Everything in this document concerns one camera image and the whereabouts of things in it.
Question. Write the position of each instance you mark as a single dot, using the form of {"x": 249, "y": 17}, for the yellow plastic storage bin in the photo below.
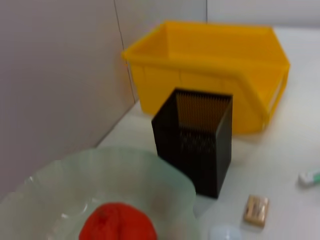
{"x": 200, "y": 62}

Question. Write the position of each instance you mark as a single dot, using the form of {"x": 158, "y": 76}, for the mint green pen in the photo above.
{"x": 310, "y": 177}

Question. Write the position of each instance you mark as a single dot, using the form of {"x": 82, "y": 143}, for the pale green wavy glass plate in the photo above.
{"x": 75, "y": 180}

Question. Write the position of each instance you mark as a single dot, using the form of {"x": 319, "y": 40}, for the red-orange toy orange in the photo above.
{"x": 117, "y": 222}

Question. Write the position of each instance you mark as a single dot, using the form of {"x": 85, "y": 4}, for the black mesh pen holder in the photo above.
{"x": 195, "y": 155}

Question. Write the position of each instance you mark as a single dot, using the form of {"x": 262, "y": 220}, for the clear green-label water bottle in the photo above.
{"x": 225, "y": 233}

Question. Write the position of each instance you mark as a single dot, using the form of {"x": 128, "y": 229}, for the small beige eraser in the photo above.
{"x": 256, "y": 210}

